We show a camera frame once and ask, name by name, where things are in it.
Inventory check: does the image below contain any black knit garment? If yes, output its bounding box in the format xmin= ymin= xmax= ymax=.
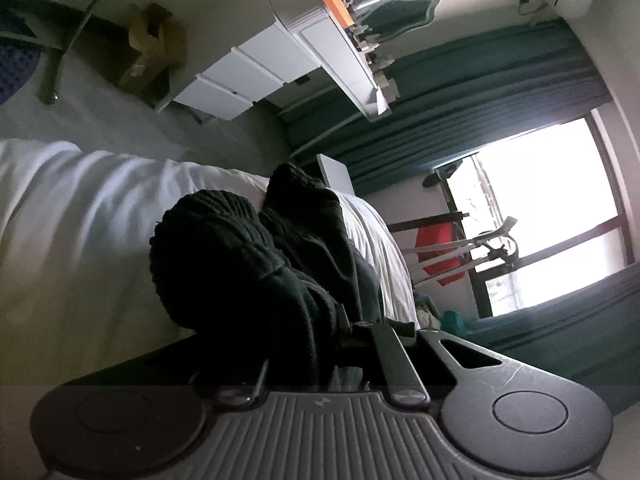
xmin=150 ymin=164 xmax=416 ymax=391

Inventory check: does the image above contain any green clothes pile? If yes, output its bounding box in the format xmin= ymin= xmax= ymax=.
xmin=416 ymin=306 xmax=471 ymax=339

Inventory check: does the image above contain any white tripod stand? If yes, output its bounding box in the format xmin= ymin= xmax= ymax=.
xmin=401 ymin=217 xmax=518 ymax=283

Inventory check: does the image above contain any right teal curtain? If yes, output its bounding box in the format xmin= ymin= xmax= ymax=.
xmin=464 ymin=264 xmax=640 ymax=414

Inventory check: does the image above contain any teal curtain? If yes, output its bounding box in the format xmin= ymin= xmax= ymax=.
xmin=464 ymin=264 xmax=640 ymax=414
xmin=283 ymin=20 xmax=612 ymax=195

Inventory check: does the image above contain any black framed window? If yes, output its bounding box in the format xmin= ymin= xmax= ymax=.
xmin=444 ymin=116 xmax=636 ymax=318

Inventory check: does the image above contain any left teal curtain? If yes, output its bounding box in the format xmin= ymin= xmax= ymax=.
xmin=283 ymin=20 xmax=612 ymax=195

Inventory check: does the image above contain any white dressing table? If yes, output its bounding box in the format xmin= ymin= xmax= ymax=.
xmin=154 ymin=0 xmax=390 ymax=120

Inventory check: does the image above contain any brown cardboard box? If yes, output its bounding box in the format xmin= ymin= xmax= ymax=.
xmin=117 ymin=3 xmax=188 ymax=98

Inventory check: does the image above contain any wavy frame vanity mirror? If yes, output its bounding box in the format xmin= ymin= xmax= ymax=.
xmin=350 ymin=0 xmax=440 ymax=44

